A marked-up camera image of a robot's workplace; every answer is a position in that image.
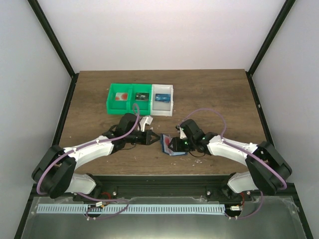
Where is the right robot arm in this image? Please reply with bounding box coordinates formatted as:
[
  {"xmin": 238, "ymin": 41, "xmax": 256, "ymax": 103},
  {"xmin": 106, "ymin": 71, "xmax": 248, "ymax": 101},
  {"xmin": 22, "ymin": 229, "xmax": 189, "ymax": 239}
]
[{"xmin": 164, "ymin": 119, "xmax": 292, "ymax": 196}]

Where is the green bin middle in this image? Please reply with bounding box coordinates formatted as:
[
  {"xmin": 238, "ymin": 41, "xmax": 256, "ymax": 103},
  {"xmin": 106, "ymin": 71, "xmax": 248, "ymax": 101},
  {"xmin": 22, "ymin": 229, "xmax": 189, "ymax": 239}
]
[{"xmin": 128, "ymin": 84, "xmax": 152, "ymax": 116}]

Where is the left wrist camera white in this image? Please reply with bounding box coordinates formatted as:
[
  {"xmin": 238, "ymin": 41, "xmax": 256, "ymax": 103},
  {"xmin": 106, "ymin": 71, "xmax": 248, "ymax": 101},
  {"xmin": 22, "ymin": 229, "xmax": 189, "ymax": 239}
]
[{"xmin": 139, "ymin": 116, "xmax": 153, "ymax": 132}]

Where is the black frame post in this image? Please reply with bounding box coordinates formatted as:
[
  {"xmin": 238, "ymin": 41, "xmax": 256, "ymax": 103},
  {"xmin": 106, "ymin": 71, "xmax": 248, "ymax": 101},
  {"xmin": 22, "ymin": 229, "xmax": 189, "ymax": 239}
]
[
  {"xmin": 27, "ymin": 0, "xmax": 76, "ymax": 78},
  {"xmin": 247, "ymin": 0, "xmax": 296, "ymax": 76}
]

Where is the green bin left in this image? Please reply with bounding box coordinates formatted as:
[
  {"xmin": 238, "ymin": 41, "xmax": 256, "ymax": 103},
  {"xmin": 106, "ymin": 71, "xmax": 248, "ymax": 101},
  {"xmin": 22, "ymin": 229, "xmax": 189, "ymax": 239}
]
[{"xmin": 106, "ymin": 83, "xmax": 132, "ymax": 115}]

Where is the red white card in holder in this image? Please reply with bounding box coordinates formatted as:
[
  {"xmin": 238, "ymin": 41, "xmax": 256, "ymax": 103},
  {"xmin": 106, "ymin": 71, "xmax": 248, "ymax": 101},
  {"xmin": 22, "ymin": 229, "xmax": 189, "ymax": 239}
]
[{"xmin": 162, "ymin": 134, "xmax": 171, "ymax": 154}]

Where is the blue card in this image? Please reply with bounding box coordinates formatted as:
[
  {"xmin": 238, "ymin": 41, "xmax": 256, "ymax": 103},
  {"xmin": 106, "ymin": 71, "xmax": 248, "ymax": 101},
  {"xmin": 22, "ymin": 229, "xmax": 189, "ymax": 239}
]
[{"xmin": 155, "ymin": 94, "xmax": 171, "ymax": 103}]

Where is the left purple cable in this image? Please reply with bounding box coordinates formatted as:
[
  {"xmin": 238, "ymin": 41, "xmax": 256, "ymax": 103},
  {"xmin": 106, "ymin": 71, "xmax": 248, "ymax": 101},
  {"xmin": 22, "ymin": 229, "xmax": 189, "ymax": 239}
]
[{"xmin": 36, "ymin": 104, "xmax": 141, "ymax": 221}]

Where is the light blue slotted cable duct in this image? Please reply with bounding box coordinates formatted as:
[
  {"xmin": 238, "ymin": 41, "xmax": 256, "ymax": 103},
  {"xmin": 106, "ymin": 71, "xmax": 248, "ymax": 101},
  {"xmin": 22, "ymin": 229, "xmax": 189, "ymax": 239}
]
[{"xmin": 36, "ymin": 204, "xmax": 225, "ymax": 215}]

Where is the white bin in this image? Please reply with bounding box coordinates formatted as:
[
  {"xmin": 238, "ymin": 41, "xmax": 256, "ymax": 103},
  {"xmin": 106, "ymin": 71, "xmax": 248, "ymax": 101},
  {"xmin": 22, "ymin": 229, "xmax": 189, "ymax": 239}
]
[{"xmin": 151, "ymin": 84, "xmax": 173, "ymax": 117}]

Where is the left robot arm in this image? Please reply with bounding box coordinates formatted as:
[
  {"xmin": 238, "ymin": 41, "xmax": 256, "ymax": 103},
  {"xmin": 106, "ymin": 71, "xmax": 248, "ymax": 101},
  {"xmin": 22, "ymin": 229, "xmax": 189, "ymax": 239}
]
[{"xmin": 31, "ymin": 113, "xmax": 160, "ymax": 199}]

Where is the dark green card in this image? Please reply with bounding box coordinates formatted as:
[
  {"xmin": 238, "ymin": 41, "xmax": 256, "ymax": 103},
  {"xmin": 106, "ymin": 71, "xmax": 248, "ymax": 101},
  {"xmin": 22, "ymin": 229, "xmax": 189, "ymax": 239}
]
[{"xmin": 135, "ymin": 93, "xmax": 150, "ymax": 101}]

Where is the navy blue card holder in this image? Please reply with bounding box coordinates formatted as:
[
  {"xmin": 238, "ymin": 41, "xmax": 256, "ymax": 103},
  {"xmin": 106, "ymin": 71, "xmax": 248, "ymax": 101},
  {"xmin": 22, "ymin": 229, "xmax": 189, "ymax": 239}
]
[{"xmin": 160, "ymin": 134, "xmax": 187, "ymax": 156}]

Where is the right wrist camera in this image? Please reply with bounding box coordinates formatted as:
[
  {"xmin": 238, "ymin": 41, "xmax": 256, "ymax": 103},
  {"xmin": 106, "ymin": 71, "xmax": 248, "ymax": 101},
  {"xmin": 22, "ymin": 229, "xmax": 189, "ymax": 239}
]
[{"xmin": 175, "ymin": 125, "xmax": 187, "ymax": 139}]

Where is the green bin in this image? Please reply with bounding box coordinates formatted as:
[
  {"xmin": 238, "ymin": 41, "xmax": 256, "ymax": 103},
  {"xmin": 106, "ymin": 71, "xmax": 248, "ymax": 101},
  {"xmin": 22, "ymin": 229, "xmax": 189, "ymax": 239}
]
[
  {"xmin": 106, "ymin": 83, "xmax": 132, "ymax": 115},
  {"xmin": 128, "ymin": 84, "xmax": 152, "ymax": 116}
]

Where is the left black frame post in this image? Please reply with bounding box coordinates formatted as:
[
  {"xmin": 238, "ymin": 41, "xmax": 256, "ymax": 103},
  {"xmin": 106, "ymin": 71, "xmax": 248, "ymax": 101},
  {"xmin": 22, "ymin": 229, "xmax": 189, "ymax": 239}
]
[{"xmin": 27, "ymin": 0, "xmax": 76, "ymax": 78}]

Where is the right black frame post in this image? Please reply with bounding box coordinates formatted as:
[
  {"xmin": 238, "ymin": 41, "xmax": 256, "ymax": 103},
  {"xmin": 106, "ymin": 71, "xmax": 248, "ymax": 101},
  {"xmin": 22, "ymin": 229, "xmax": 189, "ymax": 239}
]
[{"xmin": 247, "ymin": 0, "xmax": 296, "ymax": 76}]

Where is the black aluminium frame rail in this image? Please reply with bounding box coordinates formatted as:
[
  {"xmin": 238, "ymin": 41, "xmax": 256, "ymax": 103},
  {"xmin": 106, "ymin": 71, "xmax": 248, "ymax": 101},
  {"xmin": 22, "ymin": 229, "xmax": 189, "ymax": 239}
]
[{"xmin": 32, "ymin": 175, "xmax": 295, "ymax": 200}]

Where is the red white card in bin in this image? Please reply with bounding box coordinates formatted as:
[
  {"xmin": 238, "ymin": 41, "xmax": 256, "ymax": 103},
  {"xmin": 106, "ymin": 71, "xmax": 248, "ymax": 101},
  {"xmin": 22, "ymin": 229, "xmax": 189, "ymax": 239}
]
[{"xmin": 115, "ymin": 92, "xmax": 128, "ymax": 101}]

